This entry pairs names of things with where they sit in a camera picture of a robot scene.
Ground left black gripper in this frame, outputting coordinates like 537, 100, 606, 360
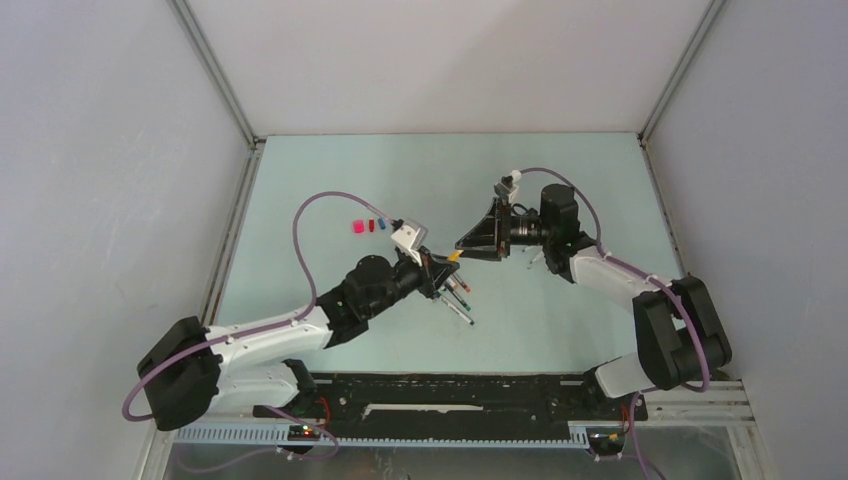
364, 245, 457, 318

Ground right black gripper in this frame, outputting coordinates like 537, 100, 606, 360
456, 197, 555, 262

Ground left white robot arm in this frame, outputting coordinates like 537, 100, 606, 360
137, 249, 459, 431

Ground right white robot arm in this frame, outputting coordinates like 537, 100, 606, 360
455, 184, 732, 418

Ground red gel pen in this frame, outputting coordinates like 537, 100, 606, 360
453, 273, 472, 293

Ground green gel pen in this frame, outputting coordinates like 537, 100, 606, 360
444, 281, 471, 311

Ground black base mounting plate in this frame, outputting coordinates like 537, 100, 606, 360
279, 373, 647, 439

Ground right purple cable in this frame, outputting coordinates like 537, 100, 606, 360
517, 166, 713, 480

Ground purple cable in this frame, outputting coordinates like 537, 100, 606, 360
121, 192, 402, 461
517, 166, 713, 480

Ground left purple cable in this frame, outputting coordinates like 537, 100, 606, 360
121, 192, 402, 461

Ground grey cable duct rail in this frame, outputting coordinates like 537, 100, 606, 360
173, 423, 622, 450

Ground right aluminium frame post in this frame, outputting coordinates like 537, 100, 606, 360
638, 0, 729, 146

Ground aluminium frame post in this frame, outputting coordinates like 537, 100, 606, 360
169, 0, 265, 326
638, 0, 729, 146

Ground left aluminium frame post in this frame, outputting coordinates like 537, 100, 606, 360
169, 0, 265, 326

